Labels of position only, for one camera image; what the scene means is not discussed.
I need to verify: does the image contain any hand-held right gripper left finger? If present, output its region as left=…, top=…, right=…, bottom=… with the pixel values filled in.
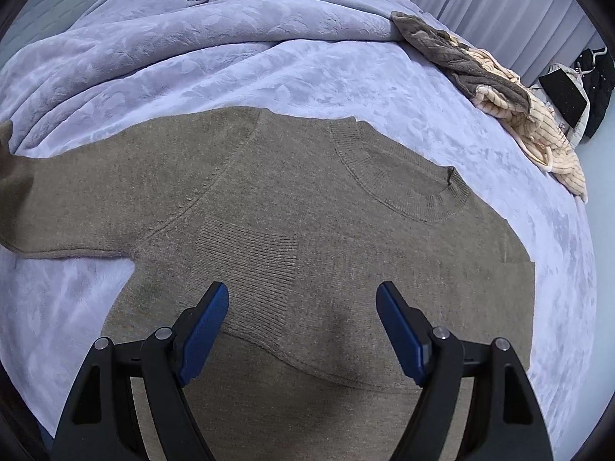
left=50, top=282, right=229, bottom=461

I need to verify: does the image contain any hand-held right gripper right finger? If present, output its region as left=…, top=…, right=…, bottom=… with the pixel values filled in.
left=376, top=281, right=565, bottom=461

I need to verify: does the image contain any cream striped fleece garment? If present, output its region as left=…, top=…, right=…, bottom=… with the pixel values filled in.
left=452, top=33, right=589, bottom=205

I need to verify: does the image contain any lavender fleece blanket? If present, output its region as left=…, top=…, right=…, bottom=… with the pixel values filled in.
left=0, top=0, right=599, bottom=443

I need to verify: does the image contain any olive brown knit sweater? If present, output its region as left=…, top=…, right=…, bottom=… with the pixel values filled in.
left=0, top=106, right=536, bottom=461

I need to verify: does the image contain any black garment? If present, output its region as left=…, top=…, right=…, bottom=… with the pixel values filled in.
left=572, top=48, right=615, bottom=140

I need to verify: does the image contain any black glittery bag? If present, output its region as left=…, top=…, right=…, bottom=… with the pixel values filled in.
left=538, top=70, right=589, bottom=126

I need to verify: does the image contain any grey fleece garment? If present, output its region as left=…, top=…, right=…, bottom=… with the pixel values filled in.
left=391, top=11, right=532, bottom=116

